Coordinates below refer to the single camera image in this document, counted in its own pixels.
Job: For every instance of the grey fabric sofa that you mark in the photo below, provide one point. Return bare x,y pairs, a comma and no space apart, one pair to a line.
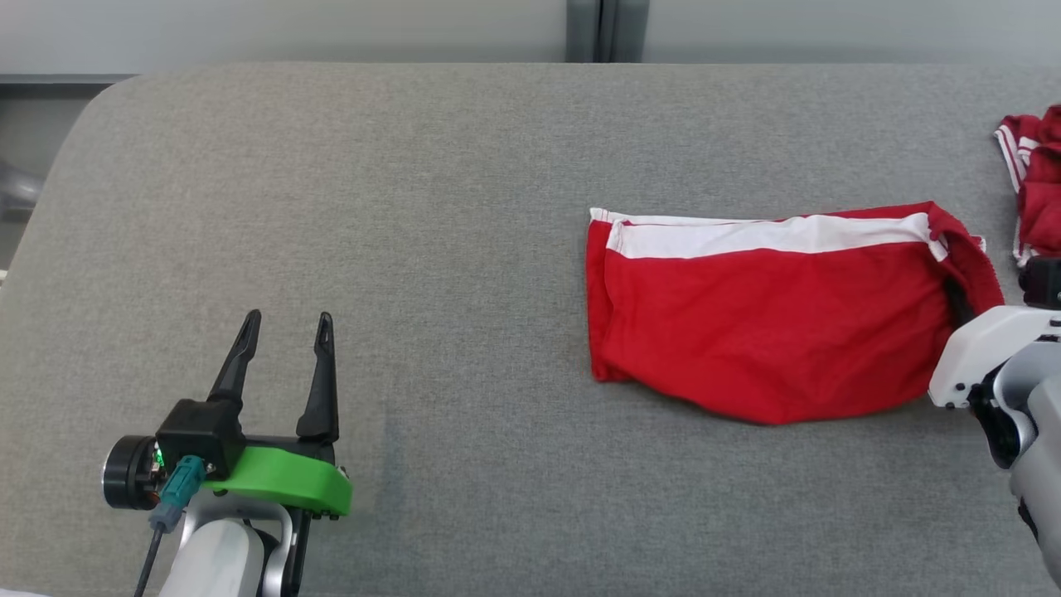
414,207

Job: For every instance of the grey curved stand leg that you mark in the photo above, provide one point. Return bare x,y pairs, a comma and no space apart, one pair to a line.
16,191

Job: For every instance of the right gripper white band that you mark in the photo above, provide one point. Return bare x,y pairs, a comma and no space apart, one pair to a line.
986,340

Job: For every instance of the red shorts white stripe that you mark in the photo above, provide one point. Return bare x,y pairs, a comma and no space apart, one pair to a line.
771,323

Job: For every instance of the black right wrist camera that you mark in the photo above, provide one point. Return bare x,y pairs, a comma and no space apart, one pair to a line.
1043,282

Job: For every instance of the red white jersey shirt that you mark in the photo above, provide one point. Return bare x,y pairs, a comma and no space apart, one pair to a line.
1040,191

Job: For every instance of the grey metal frame post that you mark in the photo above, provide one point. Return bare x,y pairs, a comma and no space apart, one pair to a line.
608,29

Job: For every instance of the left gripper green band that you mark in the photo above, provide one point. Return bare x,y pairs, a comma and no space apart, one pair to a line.
290,481

